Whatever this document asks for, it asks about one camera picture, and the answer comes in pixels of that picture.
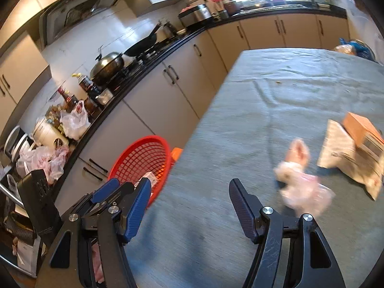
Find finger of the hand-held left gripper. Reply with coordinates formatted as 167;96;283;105
75;178;120;214

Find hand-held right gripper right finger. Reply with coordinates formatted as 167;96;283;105
229;178;338;288

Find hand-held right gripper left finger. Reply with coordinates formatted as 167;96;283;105
49;178;152;288

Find white carton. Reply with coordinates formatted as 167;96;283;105
136;172;159;194

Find red plastic basket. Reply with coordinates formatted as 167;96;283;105
108;136;171;207

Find knotted white plastic bag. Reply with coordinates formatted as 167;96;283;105
274;138;336;216

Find white and pink plastic bag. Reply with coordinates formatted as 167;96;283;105
16;145;69;183

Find orange plastic item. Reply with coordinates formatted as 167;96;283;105
171;148;183;167

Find white electric cooker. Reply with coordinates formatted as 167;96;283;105
32;118;68;150

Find small steel container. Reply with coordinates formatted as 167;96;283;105
95;88;114;105

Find dark sauce bottle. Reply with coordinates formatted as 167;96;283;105
57;87;79;113
78;73;102;96

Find grey-blue tablecloth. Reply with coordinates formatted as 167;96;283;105
126;48;384;288

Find beige paper packet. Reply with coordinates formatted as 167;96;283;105
317;119;384;201

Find beige base cabinets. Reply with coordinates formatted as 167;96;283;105
54;13;350;216

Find steel wok with lid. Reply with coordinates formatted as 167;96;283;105
90;46;125;86

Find gas stove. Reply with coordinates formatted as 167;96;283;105
114;34;186;78

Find orange box with barcode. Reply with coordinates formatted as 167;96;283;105
342;112;384;159

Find black wok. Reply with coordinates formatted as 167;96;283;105
124;23;162;57

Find steel range hood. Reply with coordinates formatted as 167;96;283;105
38;0;140;47

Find black countertop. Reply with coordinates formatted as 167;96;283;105
54;1;347;186

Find steel rice cooker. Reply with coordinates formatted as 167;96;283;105
178;4;213;27

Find blue plastic bag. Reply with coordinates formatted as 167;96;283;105
334;37;375;62

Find dark pot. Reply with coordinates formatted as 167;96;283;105
223;0;240;15

